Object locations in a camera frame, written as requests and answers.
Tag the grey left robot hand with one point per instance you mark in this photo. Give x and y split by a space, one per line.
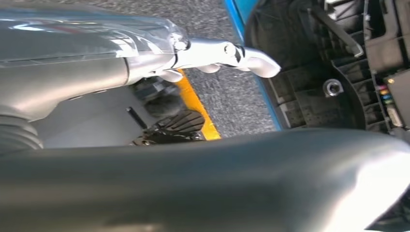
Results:
80 48

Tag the blue metal shelf rack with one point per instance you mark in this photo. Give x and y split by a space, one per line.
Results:
237 19

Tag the large black plastic car part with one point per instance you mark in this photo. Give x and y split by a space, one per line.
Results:
320 80

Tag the black robot foot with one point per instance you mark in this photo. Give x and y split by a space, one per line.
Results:
179 125

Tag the yellow floor tape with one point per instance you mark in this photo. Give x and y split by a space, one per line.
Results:
195 102

